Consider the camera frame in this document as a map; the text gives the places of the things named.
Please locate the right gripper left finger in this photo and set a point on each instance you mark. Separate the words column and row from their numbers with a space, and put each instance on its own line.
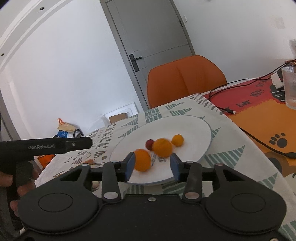
column 114, row 172

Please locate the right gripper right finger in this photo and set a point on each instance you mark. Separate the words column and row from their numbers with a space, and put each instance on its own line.
column 188, row 172

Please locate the large orange front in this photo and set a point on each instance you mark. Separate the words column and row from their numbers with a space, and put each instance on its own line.
column 142, row 160

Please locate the person's left hand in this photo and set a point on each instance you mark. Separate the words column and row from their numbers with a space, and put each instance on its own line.
column 13, row 194

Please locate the small orange kumquat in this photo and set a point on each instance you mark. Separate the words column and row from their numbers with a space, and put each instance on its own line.
column 177, row 140

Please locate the patterned white tablecloth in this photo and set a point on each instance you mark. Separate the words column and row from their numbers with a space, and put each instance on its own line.
column 230, row 146

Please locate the small red fruit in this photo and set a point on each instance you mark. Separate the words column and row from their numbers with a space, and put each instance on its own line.
column 149, row 144

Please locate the blue white bag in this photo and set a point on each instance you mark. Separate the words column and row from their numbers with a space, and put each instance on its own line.
column 61, row 134

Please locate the brown cardboard box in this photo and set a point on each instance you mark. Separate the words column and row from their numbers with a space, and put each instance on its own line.
column 117, row 117

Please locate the white foam board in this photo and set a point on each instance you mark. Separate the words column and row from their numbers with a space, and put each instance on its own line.
column 129, row 109

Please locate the orange chair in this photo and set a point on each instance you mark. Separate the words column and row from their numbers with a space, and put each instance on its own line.
column 181, row 78

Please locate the white charger adapter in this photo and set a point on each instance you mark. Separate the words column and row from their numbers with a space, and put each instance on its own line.
column 276, row 81

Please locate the ribbed clear glass cup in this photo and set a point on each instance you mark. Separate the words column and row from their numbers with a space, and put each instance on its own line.
column 289, row 80

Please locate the grey door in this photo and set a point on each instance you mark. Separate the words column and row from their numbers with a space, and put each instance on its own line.
column 151, row 29

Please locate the brown paper bag orange handle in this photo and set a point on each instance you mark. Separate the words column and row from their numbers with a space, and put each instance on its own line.
column 66, row 127

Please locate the black door handle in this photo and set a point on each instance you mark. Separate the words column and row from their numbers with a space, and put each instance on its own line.
column 134, row 62

